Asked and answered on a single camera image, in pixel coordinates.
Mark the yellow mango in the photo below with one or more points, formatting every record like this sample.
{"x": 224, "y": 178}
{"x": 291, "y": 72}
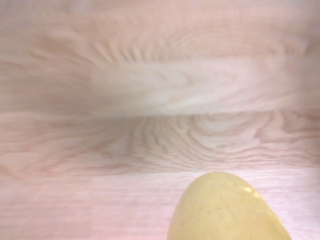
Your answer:
{"x": 225, "y": 212}

